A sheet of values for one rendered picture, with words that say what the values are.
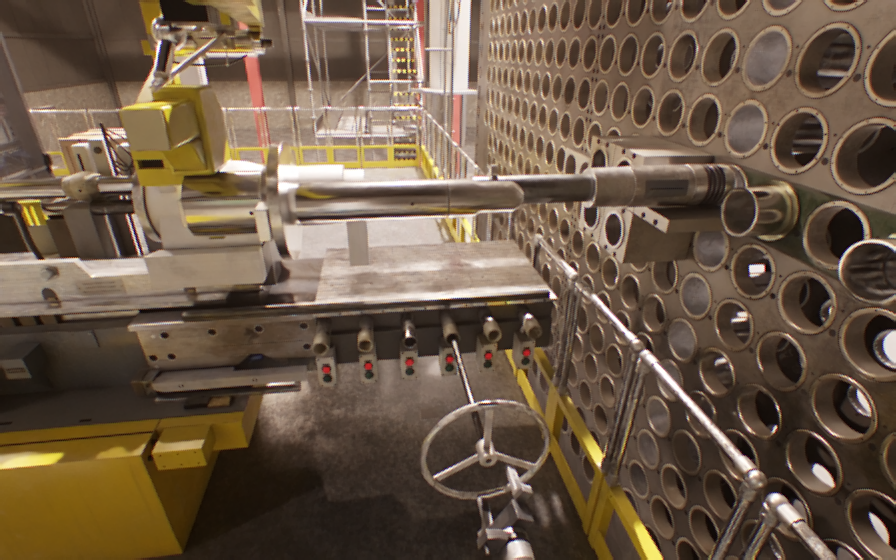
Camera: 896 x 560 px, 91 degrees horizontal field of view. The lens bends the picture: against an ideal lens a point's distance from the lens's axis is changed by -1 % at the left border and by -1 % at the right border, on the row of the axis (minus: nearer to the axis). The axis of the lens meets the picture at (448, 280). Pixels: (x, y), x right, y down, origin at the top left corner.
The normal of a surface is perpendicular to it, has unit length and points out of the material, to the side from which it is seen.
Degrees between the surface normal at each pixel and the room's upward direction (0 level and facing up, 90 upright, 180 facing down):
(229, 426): 90
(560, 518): 0
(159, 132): 90
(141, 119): 90
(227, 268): 90
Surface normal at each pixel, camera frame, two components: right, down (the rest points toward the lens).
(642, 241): 0.15, 0.45
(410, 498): 0.01, -0.89
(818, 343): -0.99, 0.06
